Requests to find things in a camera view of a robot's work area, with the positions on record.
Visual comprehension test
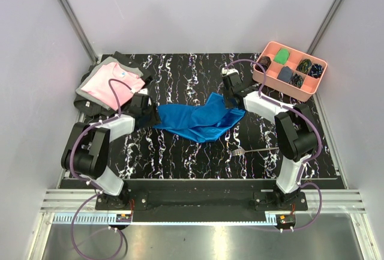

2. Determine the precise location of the green rolled cloth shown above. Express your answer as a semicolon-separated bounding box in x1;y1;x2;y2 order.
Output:
274;48;290;65

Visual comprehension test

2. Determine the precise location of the dark blue patterned rolled tie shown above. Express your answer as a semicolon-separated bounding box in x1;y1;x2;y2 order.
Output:
308;64;324;79

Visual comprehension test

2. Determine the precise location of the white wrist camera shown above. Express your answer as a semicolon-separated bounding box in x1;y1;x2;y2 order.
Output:
221;67;239;77
130;88;148;95

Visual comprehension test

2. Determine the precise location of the blue satin napkin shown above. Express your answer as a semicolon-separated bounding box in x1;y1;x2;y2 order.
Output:
154;92;245;143

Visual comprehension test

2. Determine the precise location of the pink folded shirt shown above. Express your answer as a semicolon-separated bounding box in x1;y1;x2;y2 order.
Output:
80;62;146;107

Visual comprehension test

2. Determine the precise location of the silver fork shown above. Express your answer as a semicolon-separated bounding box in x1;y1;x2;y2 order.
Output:
230;147;279;157

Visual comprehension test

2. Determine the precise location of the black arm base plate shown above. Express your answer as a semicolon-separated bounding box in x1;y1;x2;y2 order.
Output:
95;180;308;225

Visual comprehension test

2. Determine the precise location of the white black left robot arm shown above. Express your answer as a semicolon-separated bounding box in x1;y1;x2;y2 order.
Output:
61;93;160;210

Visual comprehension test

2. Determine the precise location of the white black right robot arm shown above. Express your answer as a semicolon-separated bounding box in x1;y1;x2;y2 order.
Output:
221;68;322;210

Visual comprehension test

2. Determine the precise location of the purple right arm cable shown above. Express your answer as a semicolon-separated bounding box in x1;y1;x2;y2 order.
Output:
224;58;324;232

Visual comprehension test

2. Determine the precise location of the grey slotted cable duct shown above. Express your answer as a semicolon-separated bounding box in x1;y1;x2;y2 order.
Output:
53;213;133;225

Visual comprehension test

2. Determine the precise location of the brown patterned rolled tie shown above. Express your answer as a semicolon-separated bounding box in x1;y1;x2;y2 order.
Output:
259;56;271;71

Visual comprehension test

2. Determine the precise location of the dark green patterned rolled tie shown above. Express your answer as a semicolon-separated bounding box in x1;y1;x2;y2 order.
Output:
289;73;304;89

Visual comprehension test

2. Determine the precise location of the pink divided organizer tray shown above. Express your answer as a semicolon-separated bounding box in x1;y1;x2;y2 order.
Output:
253;41;328;102

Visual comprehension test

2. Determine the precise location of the grey rolled cloth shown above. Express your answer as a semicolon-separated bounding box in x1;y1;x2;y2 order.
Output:
277;66;293;83

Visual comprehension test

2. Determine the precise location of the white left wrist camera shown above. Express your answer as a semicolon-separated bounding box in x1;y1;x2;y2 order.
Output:
130;88;148;95

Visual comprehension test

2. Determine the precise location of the aluminium frame rail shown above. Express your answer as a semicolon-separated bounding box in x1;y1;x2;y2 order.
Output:
58;0;99;63

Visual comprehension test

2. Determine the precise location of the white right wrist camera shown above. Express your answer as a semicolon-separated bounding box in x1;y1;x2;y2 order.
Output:
221;67;239;77

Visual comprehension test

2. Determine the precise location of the blue yellow patterned rolled tie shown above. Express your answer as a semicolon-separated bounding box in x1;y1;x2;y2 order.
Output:
296;58;312;74

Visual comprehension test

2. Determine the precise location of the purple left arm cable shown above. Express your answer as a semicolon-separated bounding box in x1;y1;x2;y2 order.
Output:
69;78;136;258

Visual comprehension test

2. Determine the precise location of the grey folded shirt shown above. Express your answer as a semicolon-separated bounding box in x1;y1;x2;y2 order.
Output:
74;56;144;108

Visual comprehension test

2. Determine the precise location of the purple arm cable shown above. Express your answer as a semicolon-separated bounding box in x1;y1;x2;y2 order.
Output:
69;78;136;258
224;58;324;232

